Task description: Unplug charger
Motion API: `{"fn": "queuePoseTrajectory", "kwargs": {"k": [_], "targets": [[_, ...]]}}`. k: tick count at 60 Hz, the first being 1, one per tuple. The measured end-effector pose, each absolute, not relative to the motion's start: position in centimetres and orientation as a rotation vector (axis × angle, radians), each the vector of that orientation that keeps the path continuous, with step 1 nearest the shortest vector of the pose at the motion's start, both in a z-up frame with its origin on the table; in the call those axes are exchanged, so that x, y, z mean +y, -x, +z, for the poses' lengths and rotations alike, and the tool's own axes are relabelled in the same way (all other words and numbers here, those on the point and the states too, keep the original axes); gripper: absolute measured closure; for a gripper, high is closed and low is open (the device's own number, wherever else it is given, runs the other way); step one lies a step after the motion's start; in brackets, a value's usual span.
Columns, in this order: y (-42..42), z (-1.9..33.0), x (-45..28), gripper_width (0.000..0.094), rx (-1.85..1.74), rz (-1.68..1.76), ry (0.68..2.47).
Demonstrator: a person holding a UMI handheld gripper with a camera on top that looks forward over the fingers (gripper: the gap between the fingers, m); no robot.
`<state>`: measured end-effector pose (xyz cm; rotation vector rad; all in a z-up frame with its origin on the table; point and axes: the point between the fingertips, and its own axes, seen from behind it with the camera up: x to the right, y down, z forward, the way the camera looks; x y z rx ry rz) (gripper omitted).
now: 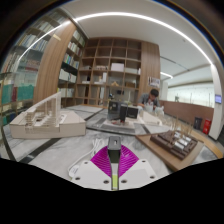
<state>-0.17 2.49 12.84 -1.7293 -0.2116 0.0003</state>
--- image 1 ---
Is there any dark bookshelf with books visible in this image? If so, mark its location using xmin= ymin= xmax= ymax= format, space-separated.
xmin=57 ymin=28 xmax=90 ymax=108

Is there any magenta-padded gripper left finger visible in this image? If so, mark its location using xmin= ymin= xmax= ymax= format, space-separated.
xmin=70 ymin=145 xmax=113 ymax=191

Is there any person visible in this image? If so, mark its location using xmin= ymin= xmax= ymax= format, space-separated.
xmin=137 ymin=87 xmax=161 ymax=113

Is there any small white architectural model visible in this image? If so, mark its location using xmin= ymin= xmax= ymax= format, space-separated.
xmin=138 ymin=106 xmax=168 ymax=128

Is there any wooden cubby shelf unit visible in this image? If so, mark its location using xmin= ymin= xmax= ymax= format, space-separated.
xmin=74 ymin=36 xmax=143 ymax=108

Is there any short ceiling light strip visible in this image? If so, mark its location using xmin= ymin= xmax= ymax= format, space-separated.
xmin=160 ymin=70 xmax=175 ymax=80

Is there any large beige architectural model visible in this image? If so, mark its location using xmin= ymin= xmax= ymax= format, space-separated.
xmin=8 ymin=91 xmax=87 ymax=140

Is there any long curved ceiling light strip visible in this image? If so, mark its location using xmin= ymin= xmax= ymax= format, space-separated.
xmin=15 ymin=11 xmax=215 ymax=68

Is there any brown model on wooden board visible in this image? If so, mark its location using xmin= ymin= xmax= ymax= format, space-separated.
xmin=134 ymin=126 xmax=205 ymax=173

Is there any framed wall picture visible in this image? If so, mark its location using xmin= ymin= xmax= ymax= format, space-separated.
xmin=147 ymin=76 xmax=161 ymax=89

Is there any dark block model, grey base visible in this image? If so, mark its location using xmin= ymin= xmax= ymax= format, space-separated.
xmin=101 ymin=100 xmax=141 ymax=132

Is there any glass-fronted bookshelf with books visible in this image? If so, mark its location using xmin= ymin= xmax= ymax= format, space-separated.
xmin=0 ymin=13 xmax=73 ymax=128

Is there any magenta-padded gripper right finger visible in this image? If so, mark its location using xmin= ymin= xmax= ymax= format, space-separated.
xmin=117 ymin=144 xmax=159 ymax=191

